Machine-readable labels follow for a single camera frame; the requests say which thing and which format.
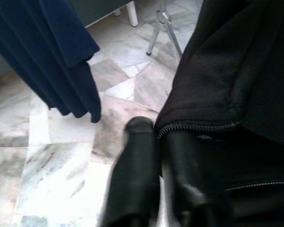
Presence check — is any black zip jacket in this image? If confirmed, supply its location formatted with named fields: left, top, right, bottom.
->
left=153, top=0, right=284, bottom=227

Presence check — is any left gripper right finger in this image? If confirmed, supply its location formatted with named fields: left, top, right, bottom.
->
left=163, top=131, right=231, bottom=227

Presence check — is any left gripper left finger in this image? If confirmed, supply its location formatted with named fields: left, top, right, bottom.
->
left=103, top=117, right=161, bottom=227

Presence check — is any navy blue shirt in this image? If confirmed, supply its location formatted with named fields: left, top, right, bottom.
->
left=0, top=0, right=102, bottom=123

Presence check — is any silver metal clothes rack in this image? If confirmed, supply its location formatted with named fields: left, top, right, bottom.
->
left=145, top=9, right=183, bottom=57

